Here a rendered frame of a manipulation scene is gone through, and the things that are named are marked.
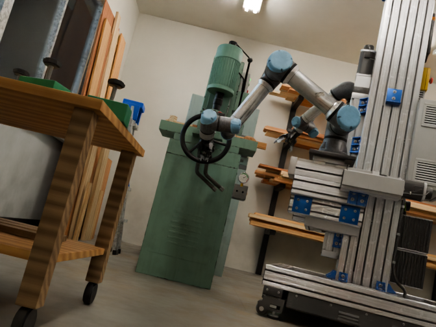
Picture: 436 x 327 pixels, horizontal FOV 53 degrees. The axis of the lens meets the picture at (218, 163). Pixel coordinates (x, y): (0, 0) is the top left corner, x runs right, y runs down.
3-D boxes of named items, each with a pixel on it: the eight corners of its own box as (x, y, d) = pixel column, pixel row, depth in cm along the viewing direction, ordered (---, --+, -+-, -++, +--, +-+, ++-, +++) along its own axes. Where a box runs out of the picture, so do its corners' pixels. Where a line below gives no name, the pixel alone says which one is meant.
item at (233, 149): (172, 138, 259) (174, 132, 259) (175, 145, 279) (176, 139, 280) (238, 154, 258) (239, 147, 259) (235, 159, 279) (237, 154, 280)
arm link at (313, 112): (349, 84, 269) (292, 130, 297) (359, 91, 275) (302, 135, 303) (343, 72, 275) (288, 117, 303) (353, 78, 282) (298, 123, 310)
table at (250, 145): (156, 124, 250) (158, 114, 251) (161, 135, 280) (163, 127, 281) (258, 148, 249) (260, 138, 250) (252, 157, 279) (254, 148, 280)
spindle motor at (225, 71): (206, 85, 273) (218, 40, 278) (206, 94, 290) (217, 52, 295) (233, 92, 272) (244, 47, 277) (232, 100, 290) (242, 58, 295)
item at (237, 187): (231, 196, 250) (235, 183, 251) (230, 198, 262) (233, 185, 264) (246, 200, 250) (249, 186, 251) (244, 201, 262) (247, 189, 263)
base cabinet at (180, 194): (133, 271, 245) (165, 152, 257) (147, 264, 302) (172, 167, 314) (210, 290, 245) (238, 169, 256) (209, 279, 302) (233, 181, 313)
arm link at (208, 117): (217, 121, 202) (199, 118, 202) (215, 136, 210) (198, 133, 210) (219, 109, 207) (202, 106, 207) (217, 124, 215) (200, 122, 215)
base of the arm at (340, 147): (346, 163, 225) (349, 145, 227) (348, 156, 211) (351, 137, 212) (316, 157, 229) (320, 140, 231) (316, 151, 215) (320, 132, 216)
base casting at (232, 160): (165, 152, 257) (169, 137, 259) (172, 167, 314) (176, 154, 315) (239, 169, 257) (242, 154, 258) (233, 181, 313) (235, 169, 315)
